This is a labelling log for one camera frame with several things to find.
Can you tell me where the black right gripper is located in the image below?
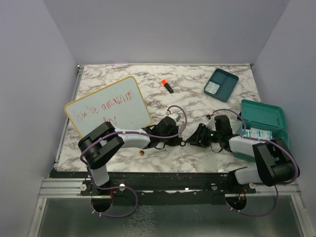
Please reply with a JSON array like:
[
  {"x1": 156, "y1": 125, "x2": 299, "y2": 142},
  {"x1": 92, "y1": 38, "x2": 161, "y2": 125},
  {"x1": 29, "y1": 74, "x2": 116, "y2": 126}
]
[{"x1": 186, "y1": 123, "x2": 222, "y2": 148}]

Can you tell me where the white dressing packet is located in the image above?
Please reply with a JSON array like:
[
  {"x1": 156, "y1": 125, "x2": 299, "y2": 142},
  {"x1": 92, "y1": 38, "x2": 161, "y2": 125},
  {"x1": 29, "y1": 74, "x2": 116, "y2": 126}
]
[{"x1": 204, "y1": 81, "x2": 220, "y2": 94}]

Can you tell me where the teal wipe packet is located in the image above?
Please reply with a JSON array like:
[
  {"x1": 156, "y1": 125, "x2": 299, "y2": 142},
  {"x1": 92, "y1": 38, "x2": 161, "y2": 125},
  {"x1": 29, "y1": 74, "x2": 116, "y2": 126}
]
[{"x1": 243, "y1": 128, "x2": 272, "y2": 140}]

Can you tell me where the teal medicine box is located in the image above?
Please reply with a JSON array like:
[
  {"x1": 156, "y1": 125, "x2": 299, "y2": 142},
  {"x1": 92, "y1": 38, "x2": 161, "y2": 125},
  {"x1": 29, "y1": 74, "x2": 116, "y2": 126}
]
[{"x1": 233, "y1": 99, "x2": 290, "y2": 162}]

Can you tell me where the blue divided tray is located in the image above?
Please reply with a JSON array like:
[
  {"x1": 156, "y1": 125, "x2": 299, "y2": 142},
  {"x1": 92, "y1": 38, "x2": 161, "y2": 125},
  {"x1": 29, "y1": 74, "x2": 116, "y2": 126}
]
[{"x1": 203, "y1": 68, "x2": 239, "y2": 102}]

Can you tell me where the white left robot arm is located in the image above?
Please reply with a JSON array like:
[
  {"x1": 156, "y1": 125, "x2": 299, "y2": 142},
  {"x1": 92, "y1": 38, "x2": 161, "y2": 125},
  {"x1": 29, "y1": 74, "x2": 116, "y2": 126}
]
[{"x1": 78, "y1": 114, "x2": 185, "y2": 195}]

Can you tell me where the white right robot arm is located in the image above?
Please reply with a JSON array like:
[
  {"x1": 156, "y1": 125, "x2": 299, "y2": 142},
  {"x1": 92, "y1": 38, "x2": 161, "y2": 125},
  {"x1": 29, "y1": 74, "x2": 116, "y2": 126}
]
[{"x1": 186, "y1": 115, "x2": 300, "y2": 193}]

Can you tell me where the orange black highlighter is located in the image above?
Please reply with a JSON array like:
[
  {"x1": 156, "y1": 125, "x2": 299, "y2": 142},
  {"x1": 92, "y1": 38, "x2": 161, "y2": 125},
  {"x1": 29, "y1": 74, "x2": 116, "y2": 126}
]
[{"x1": 161, "y1": 79, "x2": 174, "y2": 94}]

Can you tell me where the yellow framed whiteboard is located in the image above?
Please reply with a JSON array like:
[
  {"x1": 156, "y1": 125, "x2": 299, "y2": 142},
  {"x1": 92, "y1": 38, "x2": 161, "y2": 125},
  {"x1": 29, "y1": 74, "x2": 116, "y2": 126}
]
[{"x1": 64, "y1": 76, "x2": 152, "y2": 137}]

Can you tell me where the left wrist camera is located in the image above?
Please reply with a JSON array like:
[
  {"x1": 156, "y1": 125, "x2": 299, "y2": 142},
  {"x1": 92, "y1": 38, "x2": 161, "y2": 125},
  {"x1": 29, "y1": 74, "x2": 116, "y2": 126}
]
[{"x1": 167, "y1": 112, "x2": 181, "y2": 123}]

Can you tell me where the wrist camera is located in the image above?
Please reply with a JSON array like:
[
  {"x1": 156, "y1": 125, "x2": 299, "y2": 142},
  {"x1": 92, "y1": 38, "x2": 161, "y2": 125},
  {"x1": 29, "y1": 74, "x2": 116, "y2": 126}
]
[
  {"x1": 206, "y1": 114, "x2": 215, "y2": 130},
  {"x1": 167, "y1": 112, "x2": 181, "y2": 123}
]

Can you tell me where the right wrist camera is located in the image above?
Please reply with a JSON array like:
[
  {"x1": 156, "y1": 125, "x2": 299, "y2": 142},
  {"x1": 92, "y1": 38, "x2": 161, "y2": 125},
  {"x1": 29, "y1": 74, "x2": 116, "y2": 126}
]
[{"x1": 206, "y1": 114, "x2": 215, "y2": 130}]

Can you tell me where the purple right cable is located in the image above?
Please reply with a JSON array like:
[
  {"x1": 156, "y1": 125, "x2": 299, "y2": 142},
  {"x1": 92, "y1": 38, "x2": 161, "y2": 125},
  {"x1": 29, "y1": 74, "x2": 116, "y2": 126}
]
[{"x1": 211, "y1": 109, "x2": 301, "y2": 217}]

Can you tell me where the purple cable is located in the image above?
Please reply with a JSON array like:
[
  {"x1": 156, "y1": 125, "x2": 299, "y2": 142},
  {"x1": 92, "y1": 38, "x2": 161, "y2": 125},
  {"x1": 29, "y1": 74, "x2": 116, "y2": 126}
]
[
  {"x1": 80, "y1": 105, "x2": 188, "y2": 196},
  {"x1": 211, "y1": 109, "x2": 301, "y2": 217}
]

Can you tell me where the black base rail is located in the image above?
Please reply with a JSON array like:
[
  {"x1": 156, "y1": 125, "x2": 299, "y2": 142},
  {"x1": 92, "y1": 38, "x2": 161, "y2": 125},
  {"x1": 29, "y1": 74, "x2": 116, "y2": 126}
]
[{"x1": 80, "y1": 171, "x2": 260, "y2": 205}]

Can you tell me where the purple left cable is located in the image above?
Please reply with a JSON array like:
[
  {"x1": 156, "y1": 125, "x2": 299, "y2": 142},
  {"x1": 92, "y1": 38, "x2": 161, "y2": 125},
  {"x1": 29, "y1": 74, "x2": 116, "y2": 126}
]
[{"x1": 80, "y1": 105, "x2": 188, "y2": 196}]

